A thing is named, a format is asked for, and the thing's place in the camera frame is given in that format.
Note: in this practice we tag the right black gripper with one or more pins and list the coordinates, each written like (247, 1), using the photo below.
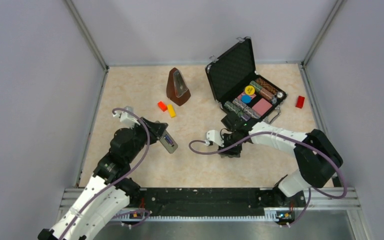
(232, 152)

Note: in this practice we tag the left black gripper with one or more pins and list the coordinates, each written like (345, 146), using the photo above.
(155, 129)

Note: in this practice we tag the purple blue battery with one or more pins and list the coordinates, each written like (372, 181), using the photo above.
(169, 140)

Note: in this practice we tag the beige remote control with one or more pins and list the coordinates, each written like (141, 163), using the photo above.
(170, 149)

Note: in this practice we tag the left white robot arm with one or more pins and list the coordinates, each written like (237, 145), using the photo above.
(109, 190)

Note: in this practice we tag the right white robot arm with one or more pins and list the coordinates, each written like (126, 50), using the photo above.
(316, 157)

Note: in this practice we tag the orange toy block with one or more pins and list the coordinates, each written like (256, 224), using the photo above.
(162, 106)

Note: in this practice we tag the yellow toy block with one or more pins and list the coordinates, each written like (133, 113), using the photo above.
(171, 111)

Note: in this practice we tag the brown metronome with clear cover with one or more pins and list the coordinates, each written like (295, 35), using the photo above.
(176, 89)

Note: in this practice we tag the red playing card deck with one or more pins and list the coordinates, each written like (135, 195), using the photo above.
(262, 106)

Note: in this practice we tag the blue poker chip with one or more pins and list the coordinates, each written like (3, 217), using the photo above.
(246, 99)

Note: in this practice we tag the black poker chip case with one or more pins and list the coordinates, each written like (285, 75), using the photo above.
(229, 74)

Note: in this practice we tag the yellow big blind chip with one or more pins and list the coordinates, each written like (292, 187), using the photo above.
(249, 90)

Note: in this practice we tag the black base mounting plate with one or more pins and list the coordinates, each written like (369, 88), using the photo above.
(213, 202)

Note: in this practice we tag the red toy block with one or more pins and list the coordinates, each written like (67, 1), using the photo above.
(300, 102)

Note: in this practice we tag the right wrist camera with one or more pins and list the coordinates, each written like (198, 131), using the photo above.
(213, 137)

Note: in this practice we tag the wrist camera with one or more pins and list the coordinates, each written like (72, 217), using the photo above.
(213, 137)
(126, 118)

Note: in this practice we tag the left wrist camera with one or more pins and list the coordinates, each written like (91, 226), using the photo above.
(126, 118)

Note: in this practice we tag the aluminium frame rail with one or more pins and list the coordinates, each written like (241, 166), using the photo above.
(315, 201)

